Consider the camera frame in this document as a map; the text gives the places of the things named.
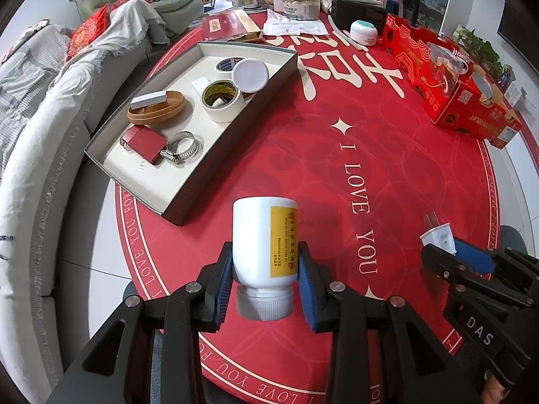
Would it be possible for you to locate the metal hose clamp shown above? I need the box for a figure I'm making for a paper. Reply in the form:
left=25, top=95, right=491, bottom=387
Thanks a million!
left=159, top=132, right=202, bottom=163

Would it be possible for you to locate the black rectangular box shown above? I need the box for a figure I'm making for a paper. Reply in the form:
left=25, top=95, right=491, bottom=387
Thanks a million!
left=330, top=0, right=388, bottom=36

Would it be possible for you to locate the white bottle yellow label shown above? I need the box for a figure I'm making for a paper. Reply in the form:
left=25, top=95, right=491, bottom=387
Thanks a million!
left=232, top=196, right=299, bottom=321

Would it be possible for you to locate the white fringed blanket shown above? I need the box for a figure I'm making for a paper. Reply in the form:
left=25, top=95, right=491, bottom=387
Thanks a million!
left=95, top=0, right=166, bottom=57

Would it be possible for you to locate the white rectangular block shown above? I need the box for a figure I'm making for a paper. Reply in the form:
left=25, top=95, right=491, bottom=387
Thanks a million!
left=130, top=91, right=168, bottom=110

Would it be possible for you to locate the grey armchair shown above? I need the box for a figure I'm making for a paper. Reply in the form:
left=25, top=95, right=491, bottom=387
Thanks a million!
left=80, top=0, right=205, bottom=45

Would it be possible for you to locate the red packet box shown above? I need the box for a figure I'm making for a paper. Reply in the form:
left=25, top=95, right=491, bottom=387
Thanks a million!
left=201, top=8, right=264, bottom=43

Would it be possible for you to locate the white plug adapter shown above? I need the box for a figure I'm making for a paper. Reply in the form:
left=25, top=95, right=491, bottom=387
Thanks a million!
left=420, top=214, right=456, bottom=255

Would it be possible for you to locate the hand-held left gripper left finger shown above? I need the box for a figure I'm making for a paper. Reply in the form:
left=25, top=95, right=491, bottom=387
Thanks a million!
left=45, top=241, right=235, bottom=404

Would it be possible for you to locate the white covered sofa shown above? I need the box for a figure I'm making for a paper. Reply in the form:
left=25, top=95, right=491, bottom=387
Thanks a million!
left=0, top=19, right=152, bottom=388

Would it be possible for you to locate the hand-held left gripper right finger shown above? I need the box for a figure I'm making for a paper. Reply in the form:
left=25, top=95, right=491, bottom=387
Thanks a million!
left=296, top=241, right=481, bottom=404

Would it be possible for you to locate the grey shallow tray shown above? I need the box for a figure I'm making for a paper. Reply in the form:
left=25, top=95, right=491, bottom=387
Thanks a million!
left=84, top=41, right=299, bottom=228

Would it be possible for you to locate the green potted plant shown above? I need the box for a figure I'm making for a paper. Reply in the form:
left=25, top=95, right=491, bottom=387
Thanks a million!
left=455, top=25, right=504, bottom=76

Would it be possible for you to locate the white round lid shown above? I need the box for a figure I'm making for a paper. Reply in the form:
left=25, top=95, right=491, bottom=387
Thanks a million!
left=231, top=59, right=270, bottom=93

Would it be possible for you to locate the white jar teal band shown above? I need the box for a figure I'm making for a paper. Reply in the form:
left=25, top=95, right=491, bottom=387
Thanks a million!
left=349, top=20, right=378, bottom=47

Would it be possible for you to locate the red cardboard box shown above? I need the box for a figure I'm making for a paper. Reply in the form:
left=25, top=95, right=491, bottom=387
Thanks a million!
left=381, top=12, right=523, bottom=150

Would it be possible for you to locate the glass jar gold lid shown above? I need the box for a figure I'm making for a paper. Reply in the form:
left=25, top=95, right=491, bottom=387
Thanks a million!
left=283, top=0, right=321, bottom=22

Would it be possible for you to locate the large brown tape roll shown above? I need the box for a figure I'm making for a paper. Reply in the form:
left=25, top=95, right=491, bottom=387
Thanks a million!
left=127, top=91, right=187, bottom=126

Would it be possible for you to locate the red printed tablecloth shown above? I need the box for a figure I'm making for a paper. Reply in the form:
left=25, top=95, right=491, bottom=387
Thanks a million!
left=115, top=8, right=502, bottom=404

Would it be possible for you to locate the white plastic bag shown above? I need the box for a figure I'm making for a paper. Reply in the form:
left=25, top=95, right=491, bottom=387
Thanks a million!
left=262, top=7, right=329, bottom=38

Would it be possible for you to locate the red patterned cushion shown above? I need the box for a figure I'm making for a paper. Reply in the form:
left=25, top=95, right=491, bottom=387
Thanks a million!
left=66, top=6, right=111, bottom=62

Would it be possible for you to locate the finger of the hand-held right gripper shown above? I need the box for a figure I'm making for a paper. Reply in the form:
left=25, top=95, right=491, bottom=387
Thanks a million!
left=422, top=244, right=534, bottom=309
left=452, top=238, right=539, bottom=292

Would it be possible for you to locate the person's right hand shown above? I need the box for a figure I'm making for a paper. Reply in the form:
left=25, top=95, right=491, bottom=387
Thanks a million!
left=480, top=376, right=512, bottom=404

